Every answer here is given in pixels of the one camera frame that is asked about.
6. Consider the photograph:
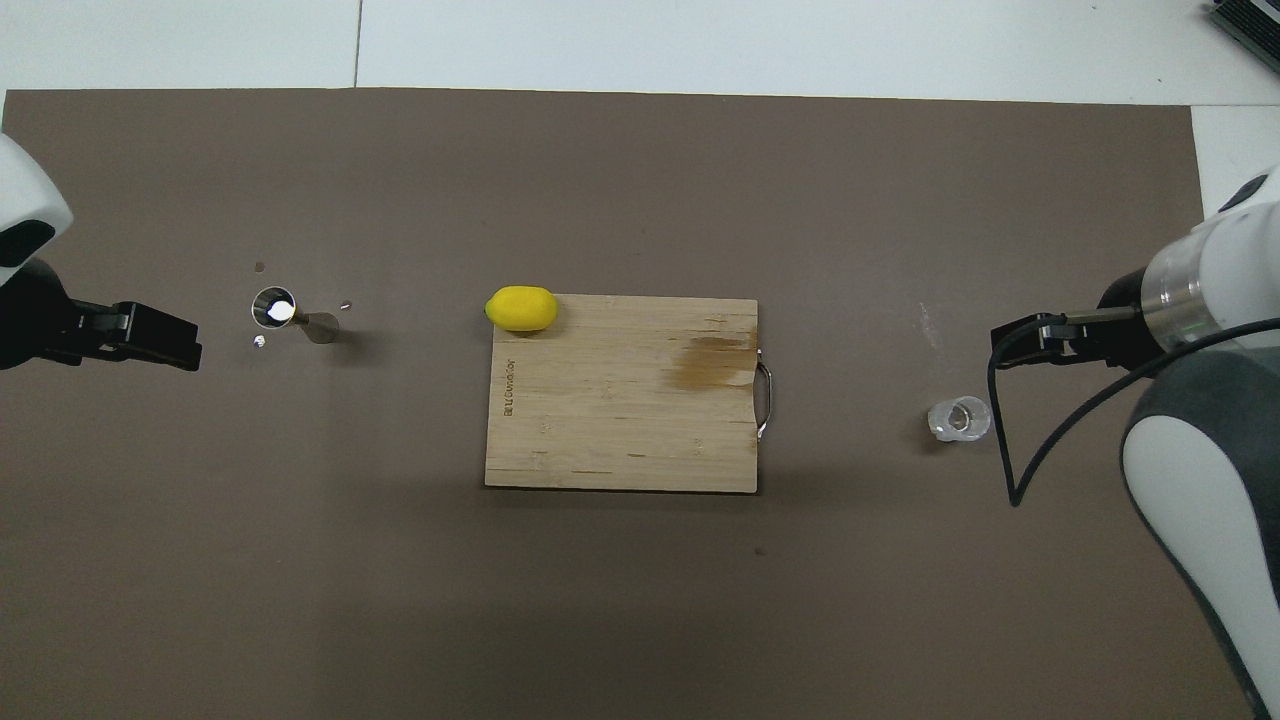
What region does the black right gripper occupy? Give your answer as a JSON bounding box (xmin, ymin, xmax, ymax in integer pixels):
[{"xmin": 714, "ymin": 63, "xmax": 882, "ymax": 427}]
[{"xmin": 991, "ymin": 268, "xmax": 1167, "ymax": 373}]

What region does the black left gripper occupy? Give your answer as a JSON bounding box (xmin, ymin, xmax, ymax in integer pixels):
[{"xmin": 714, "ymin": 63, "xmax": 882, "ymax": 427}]
[{"xmin": 0, "ymin": 258, "xmax": 202, "ymax": 373}]

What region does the steel measuring jigger cup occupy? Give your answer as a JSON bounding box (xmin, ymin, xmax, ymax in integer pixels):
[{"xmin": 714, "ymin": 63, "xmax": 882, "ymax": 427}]
[{"xmin": 250, "ymin": 285, "xmax": 342, "ymax": 346}]

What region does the yellow lemon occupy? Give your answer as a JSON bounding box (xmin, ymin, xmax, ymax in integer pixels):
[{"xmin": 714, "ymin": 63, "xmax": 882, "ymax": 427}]
[{"xmin": 485, "ymin": 286, "xmax": 559, "ymax": 333}]

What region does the dark ridged device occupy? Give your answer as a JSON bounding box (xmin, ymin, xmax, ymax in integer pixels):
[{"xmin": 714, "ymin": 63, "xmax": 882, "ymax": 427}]
[{"xmin": 1204, "ymin": 0, "xmax": 1280, "ymax": 73}]

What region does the wooden cutting board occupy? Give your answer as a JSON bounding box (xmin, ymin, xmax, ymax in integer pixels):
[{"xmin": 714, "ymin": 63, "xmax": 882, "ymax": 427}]
[{"xmin": 484, "ymin": 293, "xmax": 774, "ymax": 495}]

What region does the brown table mat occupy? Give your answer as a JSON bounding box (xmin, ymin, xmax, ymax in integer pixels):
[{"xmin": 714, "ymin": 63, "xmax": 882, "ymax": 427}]
[{"xmin": 0, "ymin": 88, "xmax": 1259, "ymax": 720}]

